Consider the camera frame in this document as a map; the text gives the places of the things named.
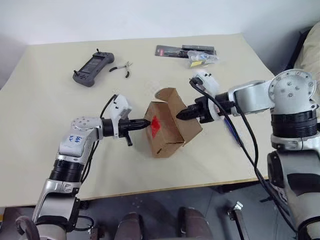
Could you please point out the person in cream shirt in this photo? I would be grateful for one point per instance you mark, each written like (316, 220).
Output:
(310, 50)

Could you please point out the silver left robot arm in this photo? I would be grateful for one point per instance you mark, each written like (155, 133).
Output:
(72, 147)

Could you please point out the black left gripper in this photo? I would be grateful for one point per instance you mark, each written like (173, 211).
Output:
(123, 127)

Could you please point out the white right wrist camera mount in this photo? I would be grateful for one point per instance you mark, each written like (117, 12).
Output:
(208, 81)

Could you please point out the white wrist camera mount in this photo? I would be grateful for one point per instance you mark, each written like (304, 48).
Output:
(119, 106)
(208, 81)

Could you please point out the blue cutter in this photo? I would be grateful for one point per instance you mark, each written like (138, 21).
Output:
(229, 127)

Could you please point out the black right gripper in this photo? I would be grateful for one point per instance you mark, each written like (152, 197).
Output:
(205, 110)

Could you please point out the metal floor stand leg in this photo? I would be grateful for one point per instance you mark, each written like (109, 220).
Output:
(238, 217)

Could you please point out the clear plastic bag with parts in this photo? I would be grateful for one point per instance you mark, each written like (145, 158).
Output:
(200, 61)

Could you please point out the black red tool package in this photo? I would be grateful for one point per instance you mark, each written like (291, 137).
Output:
(172, 50)

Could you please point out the brown cardboard box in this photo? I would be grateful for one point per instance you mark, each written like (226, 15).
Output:
(172, 117)

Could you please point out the dark rounded maroon shape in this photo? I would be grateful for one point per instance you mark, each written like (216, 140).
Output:
(130, 225)
(195, 222)

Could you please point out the dark grey handheld controller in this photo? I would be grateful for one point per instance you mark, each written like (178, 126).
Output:
(93, 67)

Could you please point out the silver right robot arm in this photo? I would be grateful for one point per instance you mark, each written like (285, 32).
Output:
(287, 105)

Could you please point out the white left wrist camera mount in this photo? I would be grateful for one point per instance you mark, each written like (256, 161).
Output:
(119, 106)

